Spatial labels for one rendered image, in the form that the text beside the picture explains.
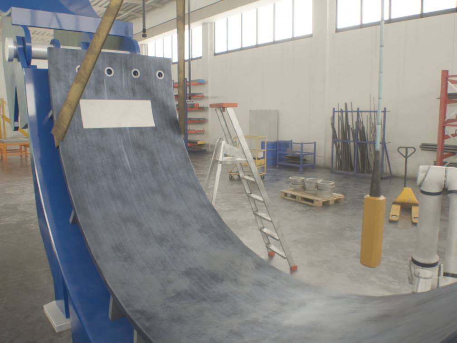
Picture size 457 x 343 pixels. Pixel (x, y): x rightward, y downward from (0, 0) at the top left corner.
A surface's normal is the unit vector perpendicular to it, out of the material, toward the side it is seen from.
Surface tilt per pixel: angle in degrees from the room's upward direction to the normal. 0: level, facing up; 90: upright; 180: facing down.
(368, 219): 90
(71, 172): 55
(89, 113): 75
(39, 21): 86
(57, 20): 86
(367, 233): 90
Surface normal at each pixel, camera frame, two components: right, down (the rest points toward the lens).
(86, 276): 0.33, -0.78
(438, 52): -0.78, 0.09
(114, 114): 0.61, -0.15
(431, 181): -0.49, 0.29
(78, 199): 0.44, -0.62
